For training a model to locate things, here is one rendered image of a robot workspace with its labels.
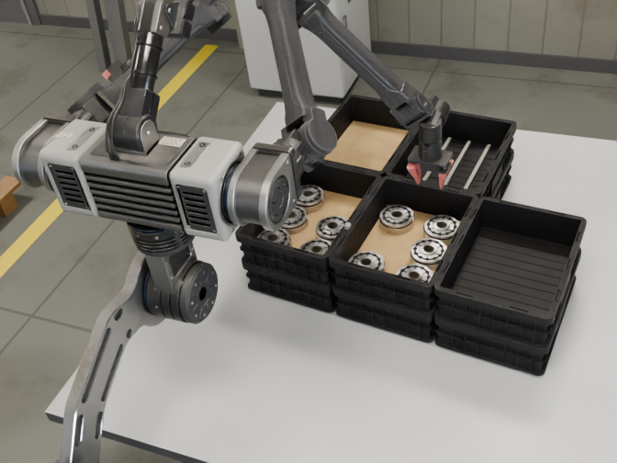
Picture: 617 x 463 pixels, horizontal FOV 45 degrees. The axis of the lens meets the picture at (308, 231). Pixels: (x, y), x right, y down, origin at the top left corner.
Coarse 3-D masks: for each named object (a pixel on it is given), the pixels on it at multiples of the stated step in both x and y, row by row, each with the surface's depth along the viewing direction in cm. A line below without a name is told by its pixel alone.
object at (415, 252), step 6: (420, 240) 213; (426, 240) 213; (432, 240) 212; (438, 240) 212; (414, 246) 211; (420, 246) 211; (438, 246) 210; (444, 246) 210; (414, 252) 210; (420, 252) 209; (438, 252) 208; (414, 258) 208; (420, 258) 208; (426, 258) 207; (432, 258) 207; (438, 258) 207
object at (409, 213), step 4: (388, 208) 225; (392, 208) 226; (396, 208) 225; (400, 208) 225; (404, 208) 225; (408, 208) 224; (380, 212) 224; (384, 212) 224; (388, 212) 224; (408, 212) 223; (412, 212) 222; (380, 216) 223; (384, 216) 223; (408, 216) 222; (412, 216) 221; (384, 220) 221; (388, 220) 221; (392, 220) 221; (396, 220) 220; (400, 220) 220; (404, 220) 220; (408, 220) 220; (388, 224) 220; (392, 224) 219; (396, 224) 219; (400, 224) 219; (404, 224) 219
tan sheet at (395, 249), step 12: (420, 216) 226; (420, 228) 222; (372, 240) 220; (384, 240) 219; (396, 240) 219; (408, 240) 218; (384, 252) 216; (396, 252) 215; (408, 252) 214; (396, 264) 211; (408, 264) 211
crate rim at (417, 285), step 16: (384, 176) 226; (448, 192) 217; (464, 192) 216; (352, 224) 211; (464, 224) 206; (448, 256) 197; (352, 272) 200; (368, 272) 196; (384, 272) 195; (416, 288) 192; (432, 288) 191
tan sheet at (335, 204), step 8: (328, 192) 239; (328, 200) 236; (336, 200) 236; (344, 200) 235; (352, 200) 235; (360, 200) 234; (320, 208) 234; (328, 208) 234; (336, 208) 233; (344, 208) 233; (352, 208) 232; (312, 216) 231; (320, 216) 231; (328, 216) 230; (344, 216) 230; (312, 224) 228; (304, 232) 226; (312, 232) 225; (296, 240) 224; (304, 240) 223
